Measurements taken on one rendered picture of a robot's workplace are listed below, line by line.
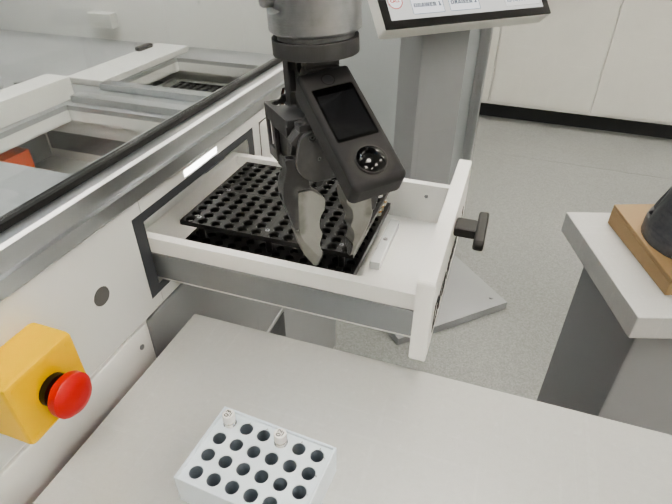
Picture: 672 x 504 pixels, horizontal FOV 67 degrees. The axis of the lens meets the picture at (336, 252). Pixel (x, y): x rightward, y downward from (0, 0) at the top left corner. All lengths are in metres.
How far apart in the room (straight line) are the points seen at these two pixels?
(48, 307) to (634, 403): 0.87
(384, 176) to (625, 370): 0.64
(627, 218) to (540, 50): 2.64
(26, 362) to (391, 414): 0.35
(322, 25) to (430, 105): 1.22
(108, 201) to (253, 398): 0.26
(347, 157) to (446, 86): 1.25
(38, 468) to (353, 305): 0.35
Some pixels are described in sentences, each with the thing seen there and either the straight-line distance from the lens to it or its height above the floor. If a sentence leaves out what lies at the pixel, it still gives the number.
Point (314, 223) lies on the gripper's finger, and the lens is 0.47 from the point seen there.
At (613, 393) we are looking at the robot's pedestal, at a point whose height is 0.56.
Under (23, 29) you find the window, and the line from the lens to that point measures 0.52.
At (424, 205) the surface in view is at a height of 0.86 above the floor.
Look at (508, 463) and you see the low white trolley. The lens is 0.57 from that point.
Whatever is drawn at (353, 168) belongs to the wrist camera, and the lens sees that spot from 0.38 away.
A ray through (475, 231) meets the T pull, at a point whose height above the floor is 0.91.
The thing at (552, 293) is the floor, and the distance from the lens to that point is 2.08.
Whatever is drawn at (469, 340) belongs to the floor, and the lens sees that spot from 1.78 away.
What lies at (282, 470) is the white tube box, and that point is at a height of 0.80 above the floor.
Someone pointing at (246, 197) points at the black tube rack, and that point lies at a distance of 0.68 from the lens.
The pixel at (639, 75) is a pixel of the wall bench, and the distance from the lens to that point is 3.58.
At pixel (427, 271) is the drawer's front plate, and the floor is 0.93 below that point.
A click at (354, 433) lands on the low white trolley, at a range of 0.57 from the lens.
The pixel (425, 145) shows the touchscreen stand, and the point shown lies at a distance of 1.65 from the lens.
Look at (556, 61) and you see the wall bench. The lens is 3.54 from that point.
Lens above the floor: 1.22
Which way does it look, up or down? 35 degrees down
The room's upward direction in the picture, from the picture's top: straight up
